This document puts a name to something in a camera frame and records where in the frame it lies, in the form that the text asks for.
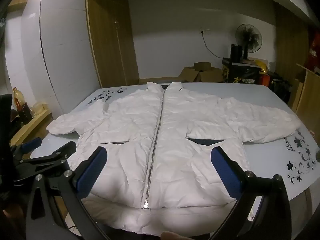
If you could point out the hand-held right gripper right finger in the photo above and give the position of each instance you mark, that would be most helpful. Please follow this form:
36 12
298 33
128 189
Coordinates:
225 172

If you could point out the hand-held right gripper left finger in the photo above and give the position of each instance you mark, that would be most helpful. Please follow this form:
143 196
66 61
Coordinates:
92 170

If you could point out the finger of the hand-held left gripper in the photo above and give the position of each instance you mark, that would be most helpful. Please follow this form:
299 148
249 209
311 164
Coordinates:
31 145
50 158

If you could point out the white puffer jacket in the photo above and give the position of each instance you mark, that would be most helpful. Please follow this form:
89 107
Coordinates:
175 130

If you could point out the person's right hand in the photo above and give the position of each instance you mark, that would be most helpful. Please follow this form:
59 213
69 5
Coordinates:
172 235

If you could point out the wooden shelf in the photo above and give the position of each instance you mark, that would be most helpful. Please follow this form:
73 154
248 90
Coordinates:
27 127

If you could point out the dark bottle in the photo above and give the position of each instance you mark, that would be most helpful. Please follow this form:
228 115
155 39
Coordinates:
25 112

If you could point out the amber plastic bottle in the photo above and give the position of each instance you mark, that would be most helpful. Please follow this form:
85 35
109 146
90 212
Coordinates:
17 100

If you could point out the clear plastic container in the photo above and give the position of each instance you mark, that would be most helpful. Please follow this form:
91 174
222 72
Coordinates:
37 106

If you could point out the open cardboard box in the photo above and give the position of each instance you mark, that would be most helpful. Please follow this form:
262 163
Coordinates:
188 75
212 76

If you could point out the black box with yellow print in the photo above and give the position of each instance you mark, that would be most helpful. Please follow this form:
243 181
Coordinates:
242 73

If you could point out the orange box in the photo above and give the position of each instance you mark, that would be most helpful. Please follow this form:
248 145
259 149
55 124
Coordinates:
265 80

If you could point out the black bag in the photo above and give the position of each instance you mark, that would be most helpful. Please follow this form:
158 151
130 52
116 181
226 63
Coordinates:
280 87

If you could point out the small cardboard box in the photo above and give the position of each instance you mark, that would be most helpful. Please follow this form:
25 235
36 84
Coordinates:
203 66

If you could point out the yellow plastic item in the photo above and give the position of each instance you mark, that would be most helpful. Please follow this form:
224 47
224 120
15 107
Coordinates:
262 66

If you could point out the wooden side cabinet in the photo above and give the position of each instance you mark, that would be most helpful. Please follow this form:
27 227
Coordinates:
310 97

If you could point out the black cylinder speaker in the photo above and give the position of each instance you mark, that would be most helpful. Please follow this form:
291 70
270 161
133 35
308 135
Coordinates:
236 52

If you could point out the wooden door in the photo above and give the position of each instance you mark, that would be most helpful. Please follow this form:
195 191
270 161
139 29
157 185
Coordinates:
110 47

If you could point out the black electric fan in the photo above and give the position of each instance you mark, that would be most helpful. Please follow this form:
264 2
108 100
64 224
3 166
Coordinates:
248 38

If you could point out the red hanging cloth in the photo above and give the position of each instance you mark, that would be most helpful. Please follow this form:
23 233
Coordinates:
313 52

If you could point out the white wall socket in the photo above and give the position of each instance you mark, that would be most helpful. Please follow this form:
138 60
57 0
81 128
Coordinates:
204 31

